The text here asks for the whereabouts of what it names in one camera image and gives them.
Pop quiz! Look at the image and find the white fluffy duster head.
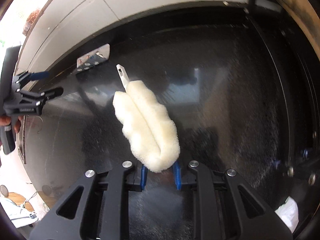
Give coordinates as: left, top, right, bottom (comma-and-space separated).
113, 64, 180, 173

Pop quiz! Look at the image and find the left hand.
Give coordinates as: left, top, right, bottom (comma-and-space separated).
0, 115, 23, 133

